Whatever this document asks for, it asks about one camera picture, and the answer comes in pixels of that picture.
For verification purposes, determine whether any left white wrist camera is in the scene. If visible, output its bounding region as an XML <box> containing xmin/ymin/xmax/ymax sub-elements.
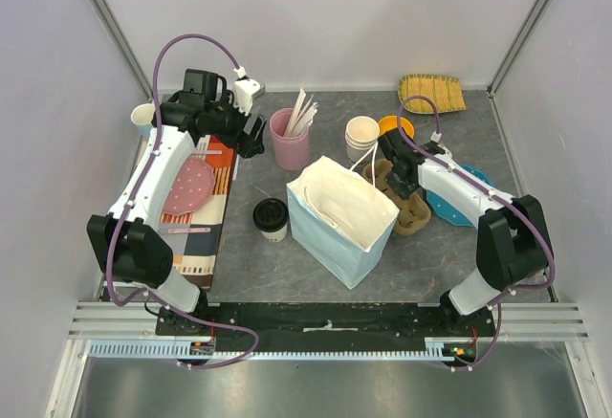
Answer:
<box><xmin>232</xmin><ymin>66</ymin><xmax>265</xmax><ymax>116</ymax></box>

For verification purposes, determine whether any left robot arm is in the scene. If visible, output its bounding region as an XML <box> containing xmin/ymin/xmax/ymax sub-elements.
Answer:
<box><xmin>86</xmin><ymin>66</ymin><xmax>266</xmax><ymax>335</ymax></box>

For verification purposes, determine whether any orange plastic bowl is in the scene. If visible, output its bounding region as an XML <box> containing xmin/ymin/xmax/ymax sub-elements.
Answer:
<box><xmin>378</xmin><ymin>116</ymin><xmax>415</xmax><ymax>139</ymax></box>

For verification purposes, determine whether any colourful patchwork placemat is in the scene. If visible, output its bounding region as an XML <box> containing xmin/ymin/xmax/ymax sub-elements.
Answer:
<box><xmin>160</xmin><ymin>136</ymin><xmax>236</xmax><ymax>290</ymax></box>

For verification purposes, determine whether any blue dotted plate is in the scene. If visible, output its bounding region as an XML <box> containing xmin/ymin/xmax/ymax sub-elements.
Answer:
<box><xmin>425</xmin><ymin>165</ymin><xmax>492</xmax><ymax>227</ymax></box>

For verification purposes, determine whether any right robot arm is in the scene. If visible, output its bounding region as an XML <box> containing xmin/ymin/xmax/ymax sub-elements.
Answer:
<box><xmin>378</xmin><ymin>128</ymin><xmax>555</xmax><ymax>336</ymax></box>

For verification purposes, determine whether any pink cylindrical cup holder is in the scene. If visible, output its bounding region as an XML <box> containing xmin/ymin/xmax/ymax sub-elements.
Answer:
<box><xmin>270</xmin><ymin>108</ymin><xmax>311</xmax><ymax>171</ymax></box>

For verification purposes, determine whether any light blue mug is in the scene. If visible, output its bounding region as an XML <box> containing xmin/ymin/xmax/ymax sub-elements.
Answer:
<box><xmin>130</xmin><ymin>103</ymin><xmax>156</xmax><ymax>140</ymax></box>

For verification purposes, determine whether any stack of white paper cups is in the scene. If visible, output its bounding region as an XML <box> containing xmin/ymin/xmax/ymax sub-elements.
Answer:
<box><xmin>345</xmin><ymin>116</ymin><xmax>380</xmax><ymax>169</ymax></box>

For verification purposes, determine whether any black coffee cup lid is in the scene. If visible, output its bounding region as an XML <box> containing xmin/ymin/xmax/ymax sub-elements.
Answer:
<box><xmin>252</xmin><ymin>198</ymin><xmax>289</xmax><ymax>232</ymax></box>

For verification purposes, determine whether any woven bamboo tray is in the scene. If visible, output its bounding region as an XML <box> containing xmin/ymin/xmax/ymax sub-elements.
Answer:
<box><xmin>398</xmin><ymin>74</ymin><xmax>467</xmax><ymax>114</ymax></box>

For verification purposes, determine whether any pink flat stick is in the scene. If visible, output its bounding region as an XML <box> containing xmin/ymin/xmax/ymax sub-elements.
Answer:
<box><xmin>160</xmin><ymin>227</ymin><xmax>211</xmax><ymax>234</ymax></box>

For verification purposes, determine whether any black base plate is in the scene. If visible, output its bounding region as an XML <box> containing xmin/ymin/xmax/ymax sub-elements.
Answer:
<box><xmin>155</xmin><ymin>302</ymin><xmax>494</xmax><ymax>352</ymax></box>

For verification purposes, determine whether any white paper coffee cup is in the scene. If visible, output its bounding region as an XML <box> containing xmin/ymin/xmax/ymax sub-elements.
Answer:
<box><xmin>261</xmin><ymin>224</ymin><xmax>288</xmax><ymax>242</ymax></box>

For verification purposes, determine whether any light blue paper bag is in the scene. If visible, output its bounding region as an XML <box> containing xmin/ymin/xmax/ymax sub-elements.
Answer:
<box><xmin>286</xmin><ymin>156</ymin><xmax>399</xmax><ymax>290</ymax></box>

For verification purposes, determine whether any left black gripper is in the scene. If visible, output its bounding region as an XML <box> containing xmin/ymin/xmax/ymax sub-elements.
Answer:
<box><xmin>206</xmin><ymin>91</ymin><xmax>267</xmax><ymax>159</ymax></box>

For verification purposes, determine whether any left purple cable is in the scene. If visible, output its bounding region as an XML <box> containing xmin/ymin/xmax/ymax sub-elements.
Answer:
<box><xmin>104</xmin><ymin>33</ymin><xmax>262</xmax><ymax>371</ymax></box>

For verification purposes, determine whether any white cable duct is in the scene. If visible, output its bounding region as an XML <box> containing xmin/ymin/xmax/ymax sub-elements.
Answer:
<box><xmin>89</xmin><ymin>340</ymin><xmax>456</xmax><ymax>362</ymax></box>

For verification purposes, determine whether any pink dotted plate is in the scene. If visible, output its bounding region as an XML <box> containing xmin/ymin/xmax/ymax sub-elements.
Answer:
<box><xmin>162</xmin><ymin>157</ymin><xmax>215</xmax><ymax>216</ymax></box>

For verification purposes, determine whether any brown cardboard cup carrier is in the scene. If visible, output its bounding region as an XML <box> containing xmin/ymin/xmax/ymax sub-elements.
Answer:
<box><xmin>361</xmin><ymin>159</ymin><xmax>396</xmax><ymax>198</ymax></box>

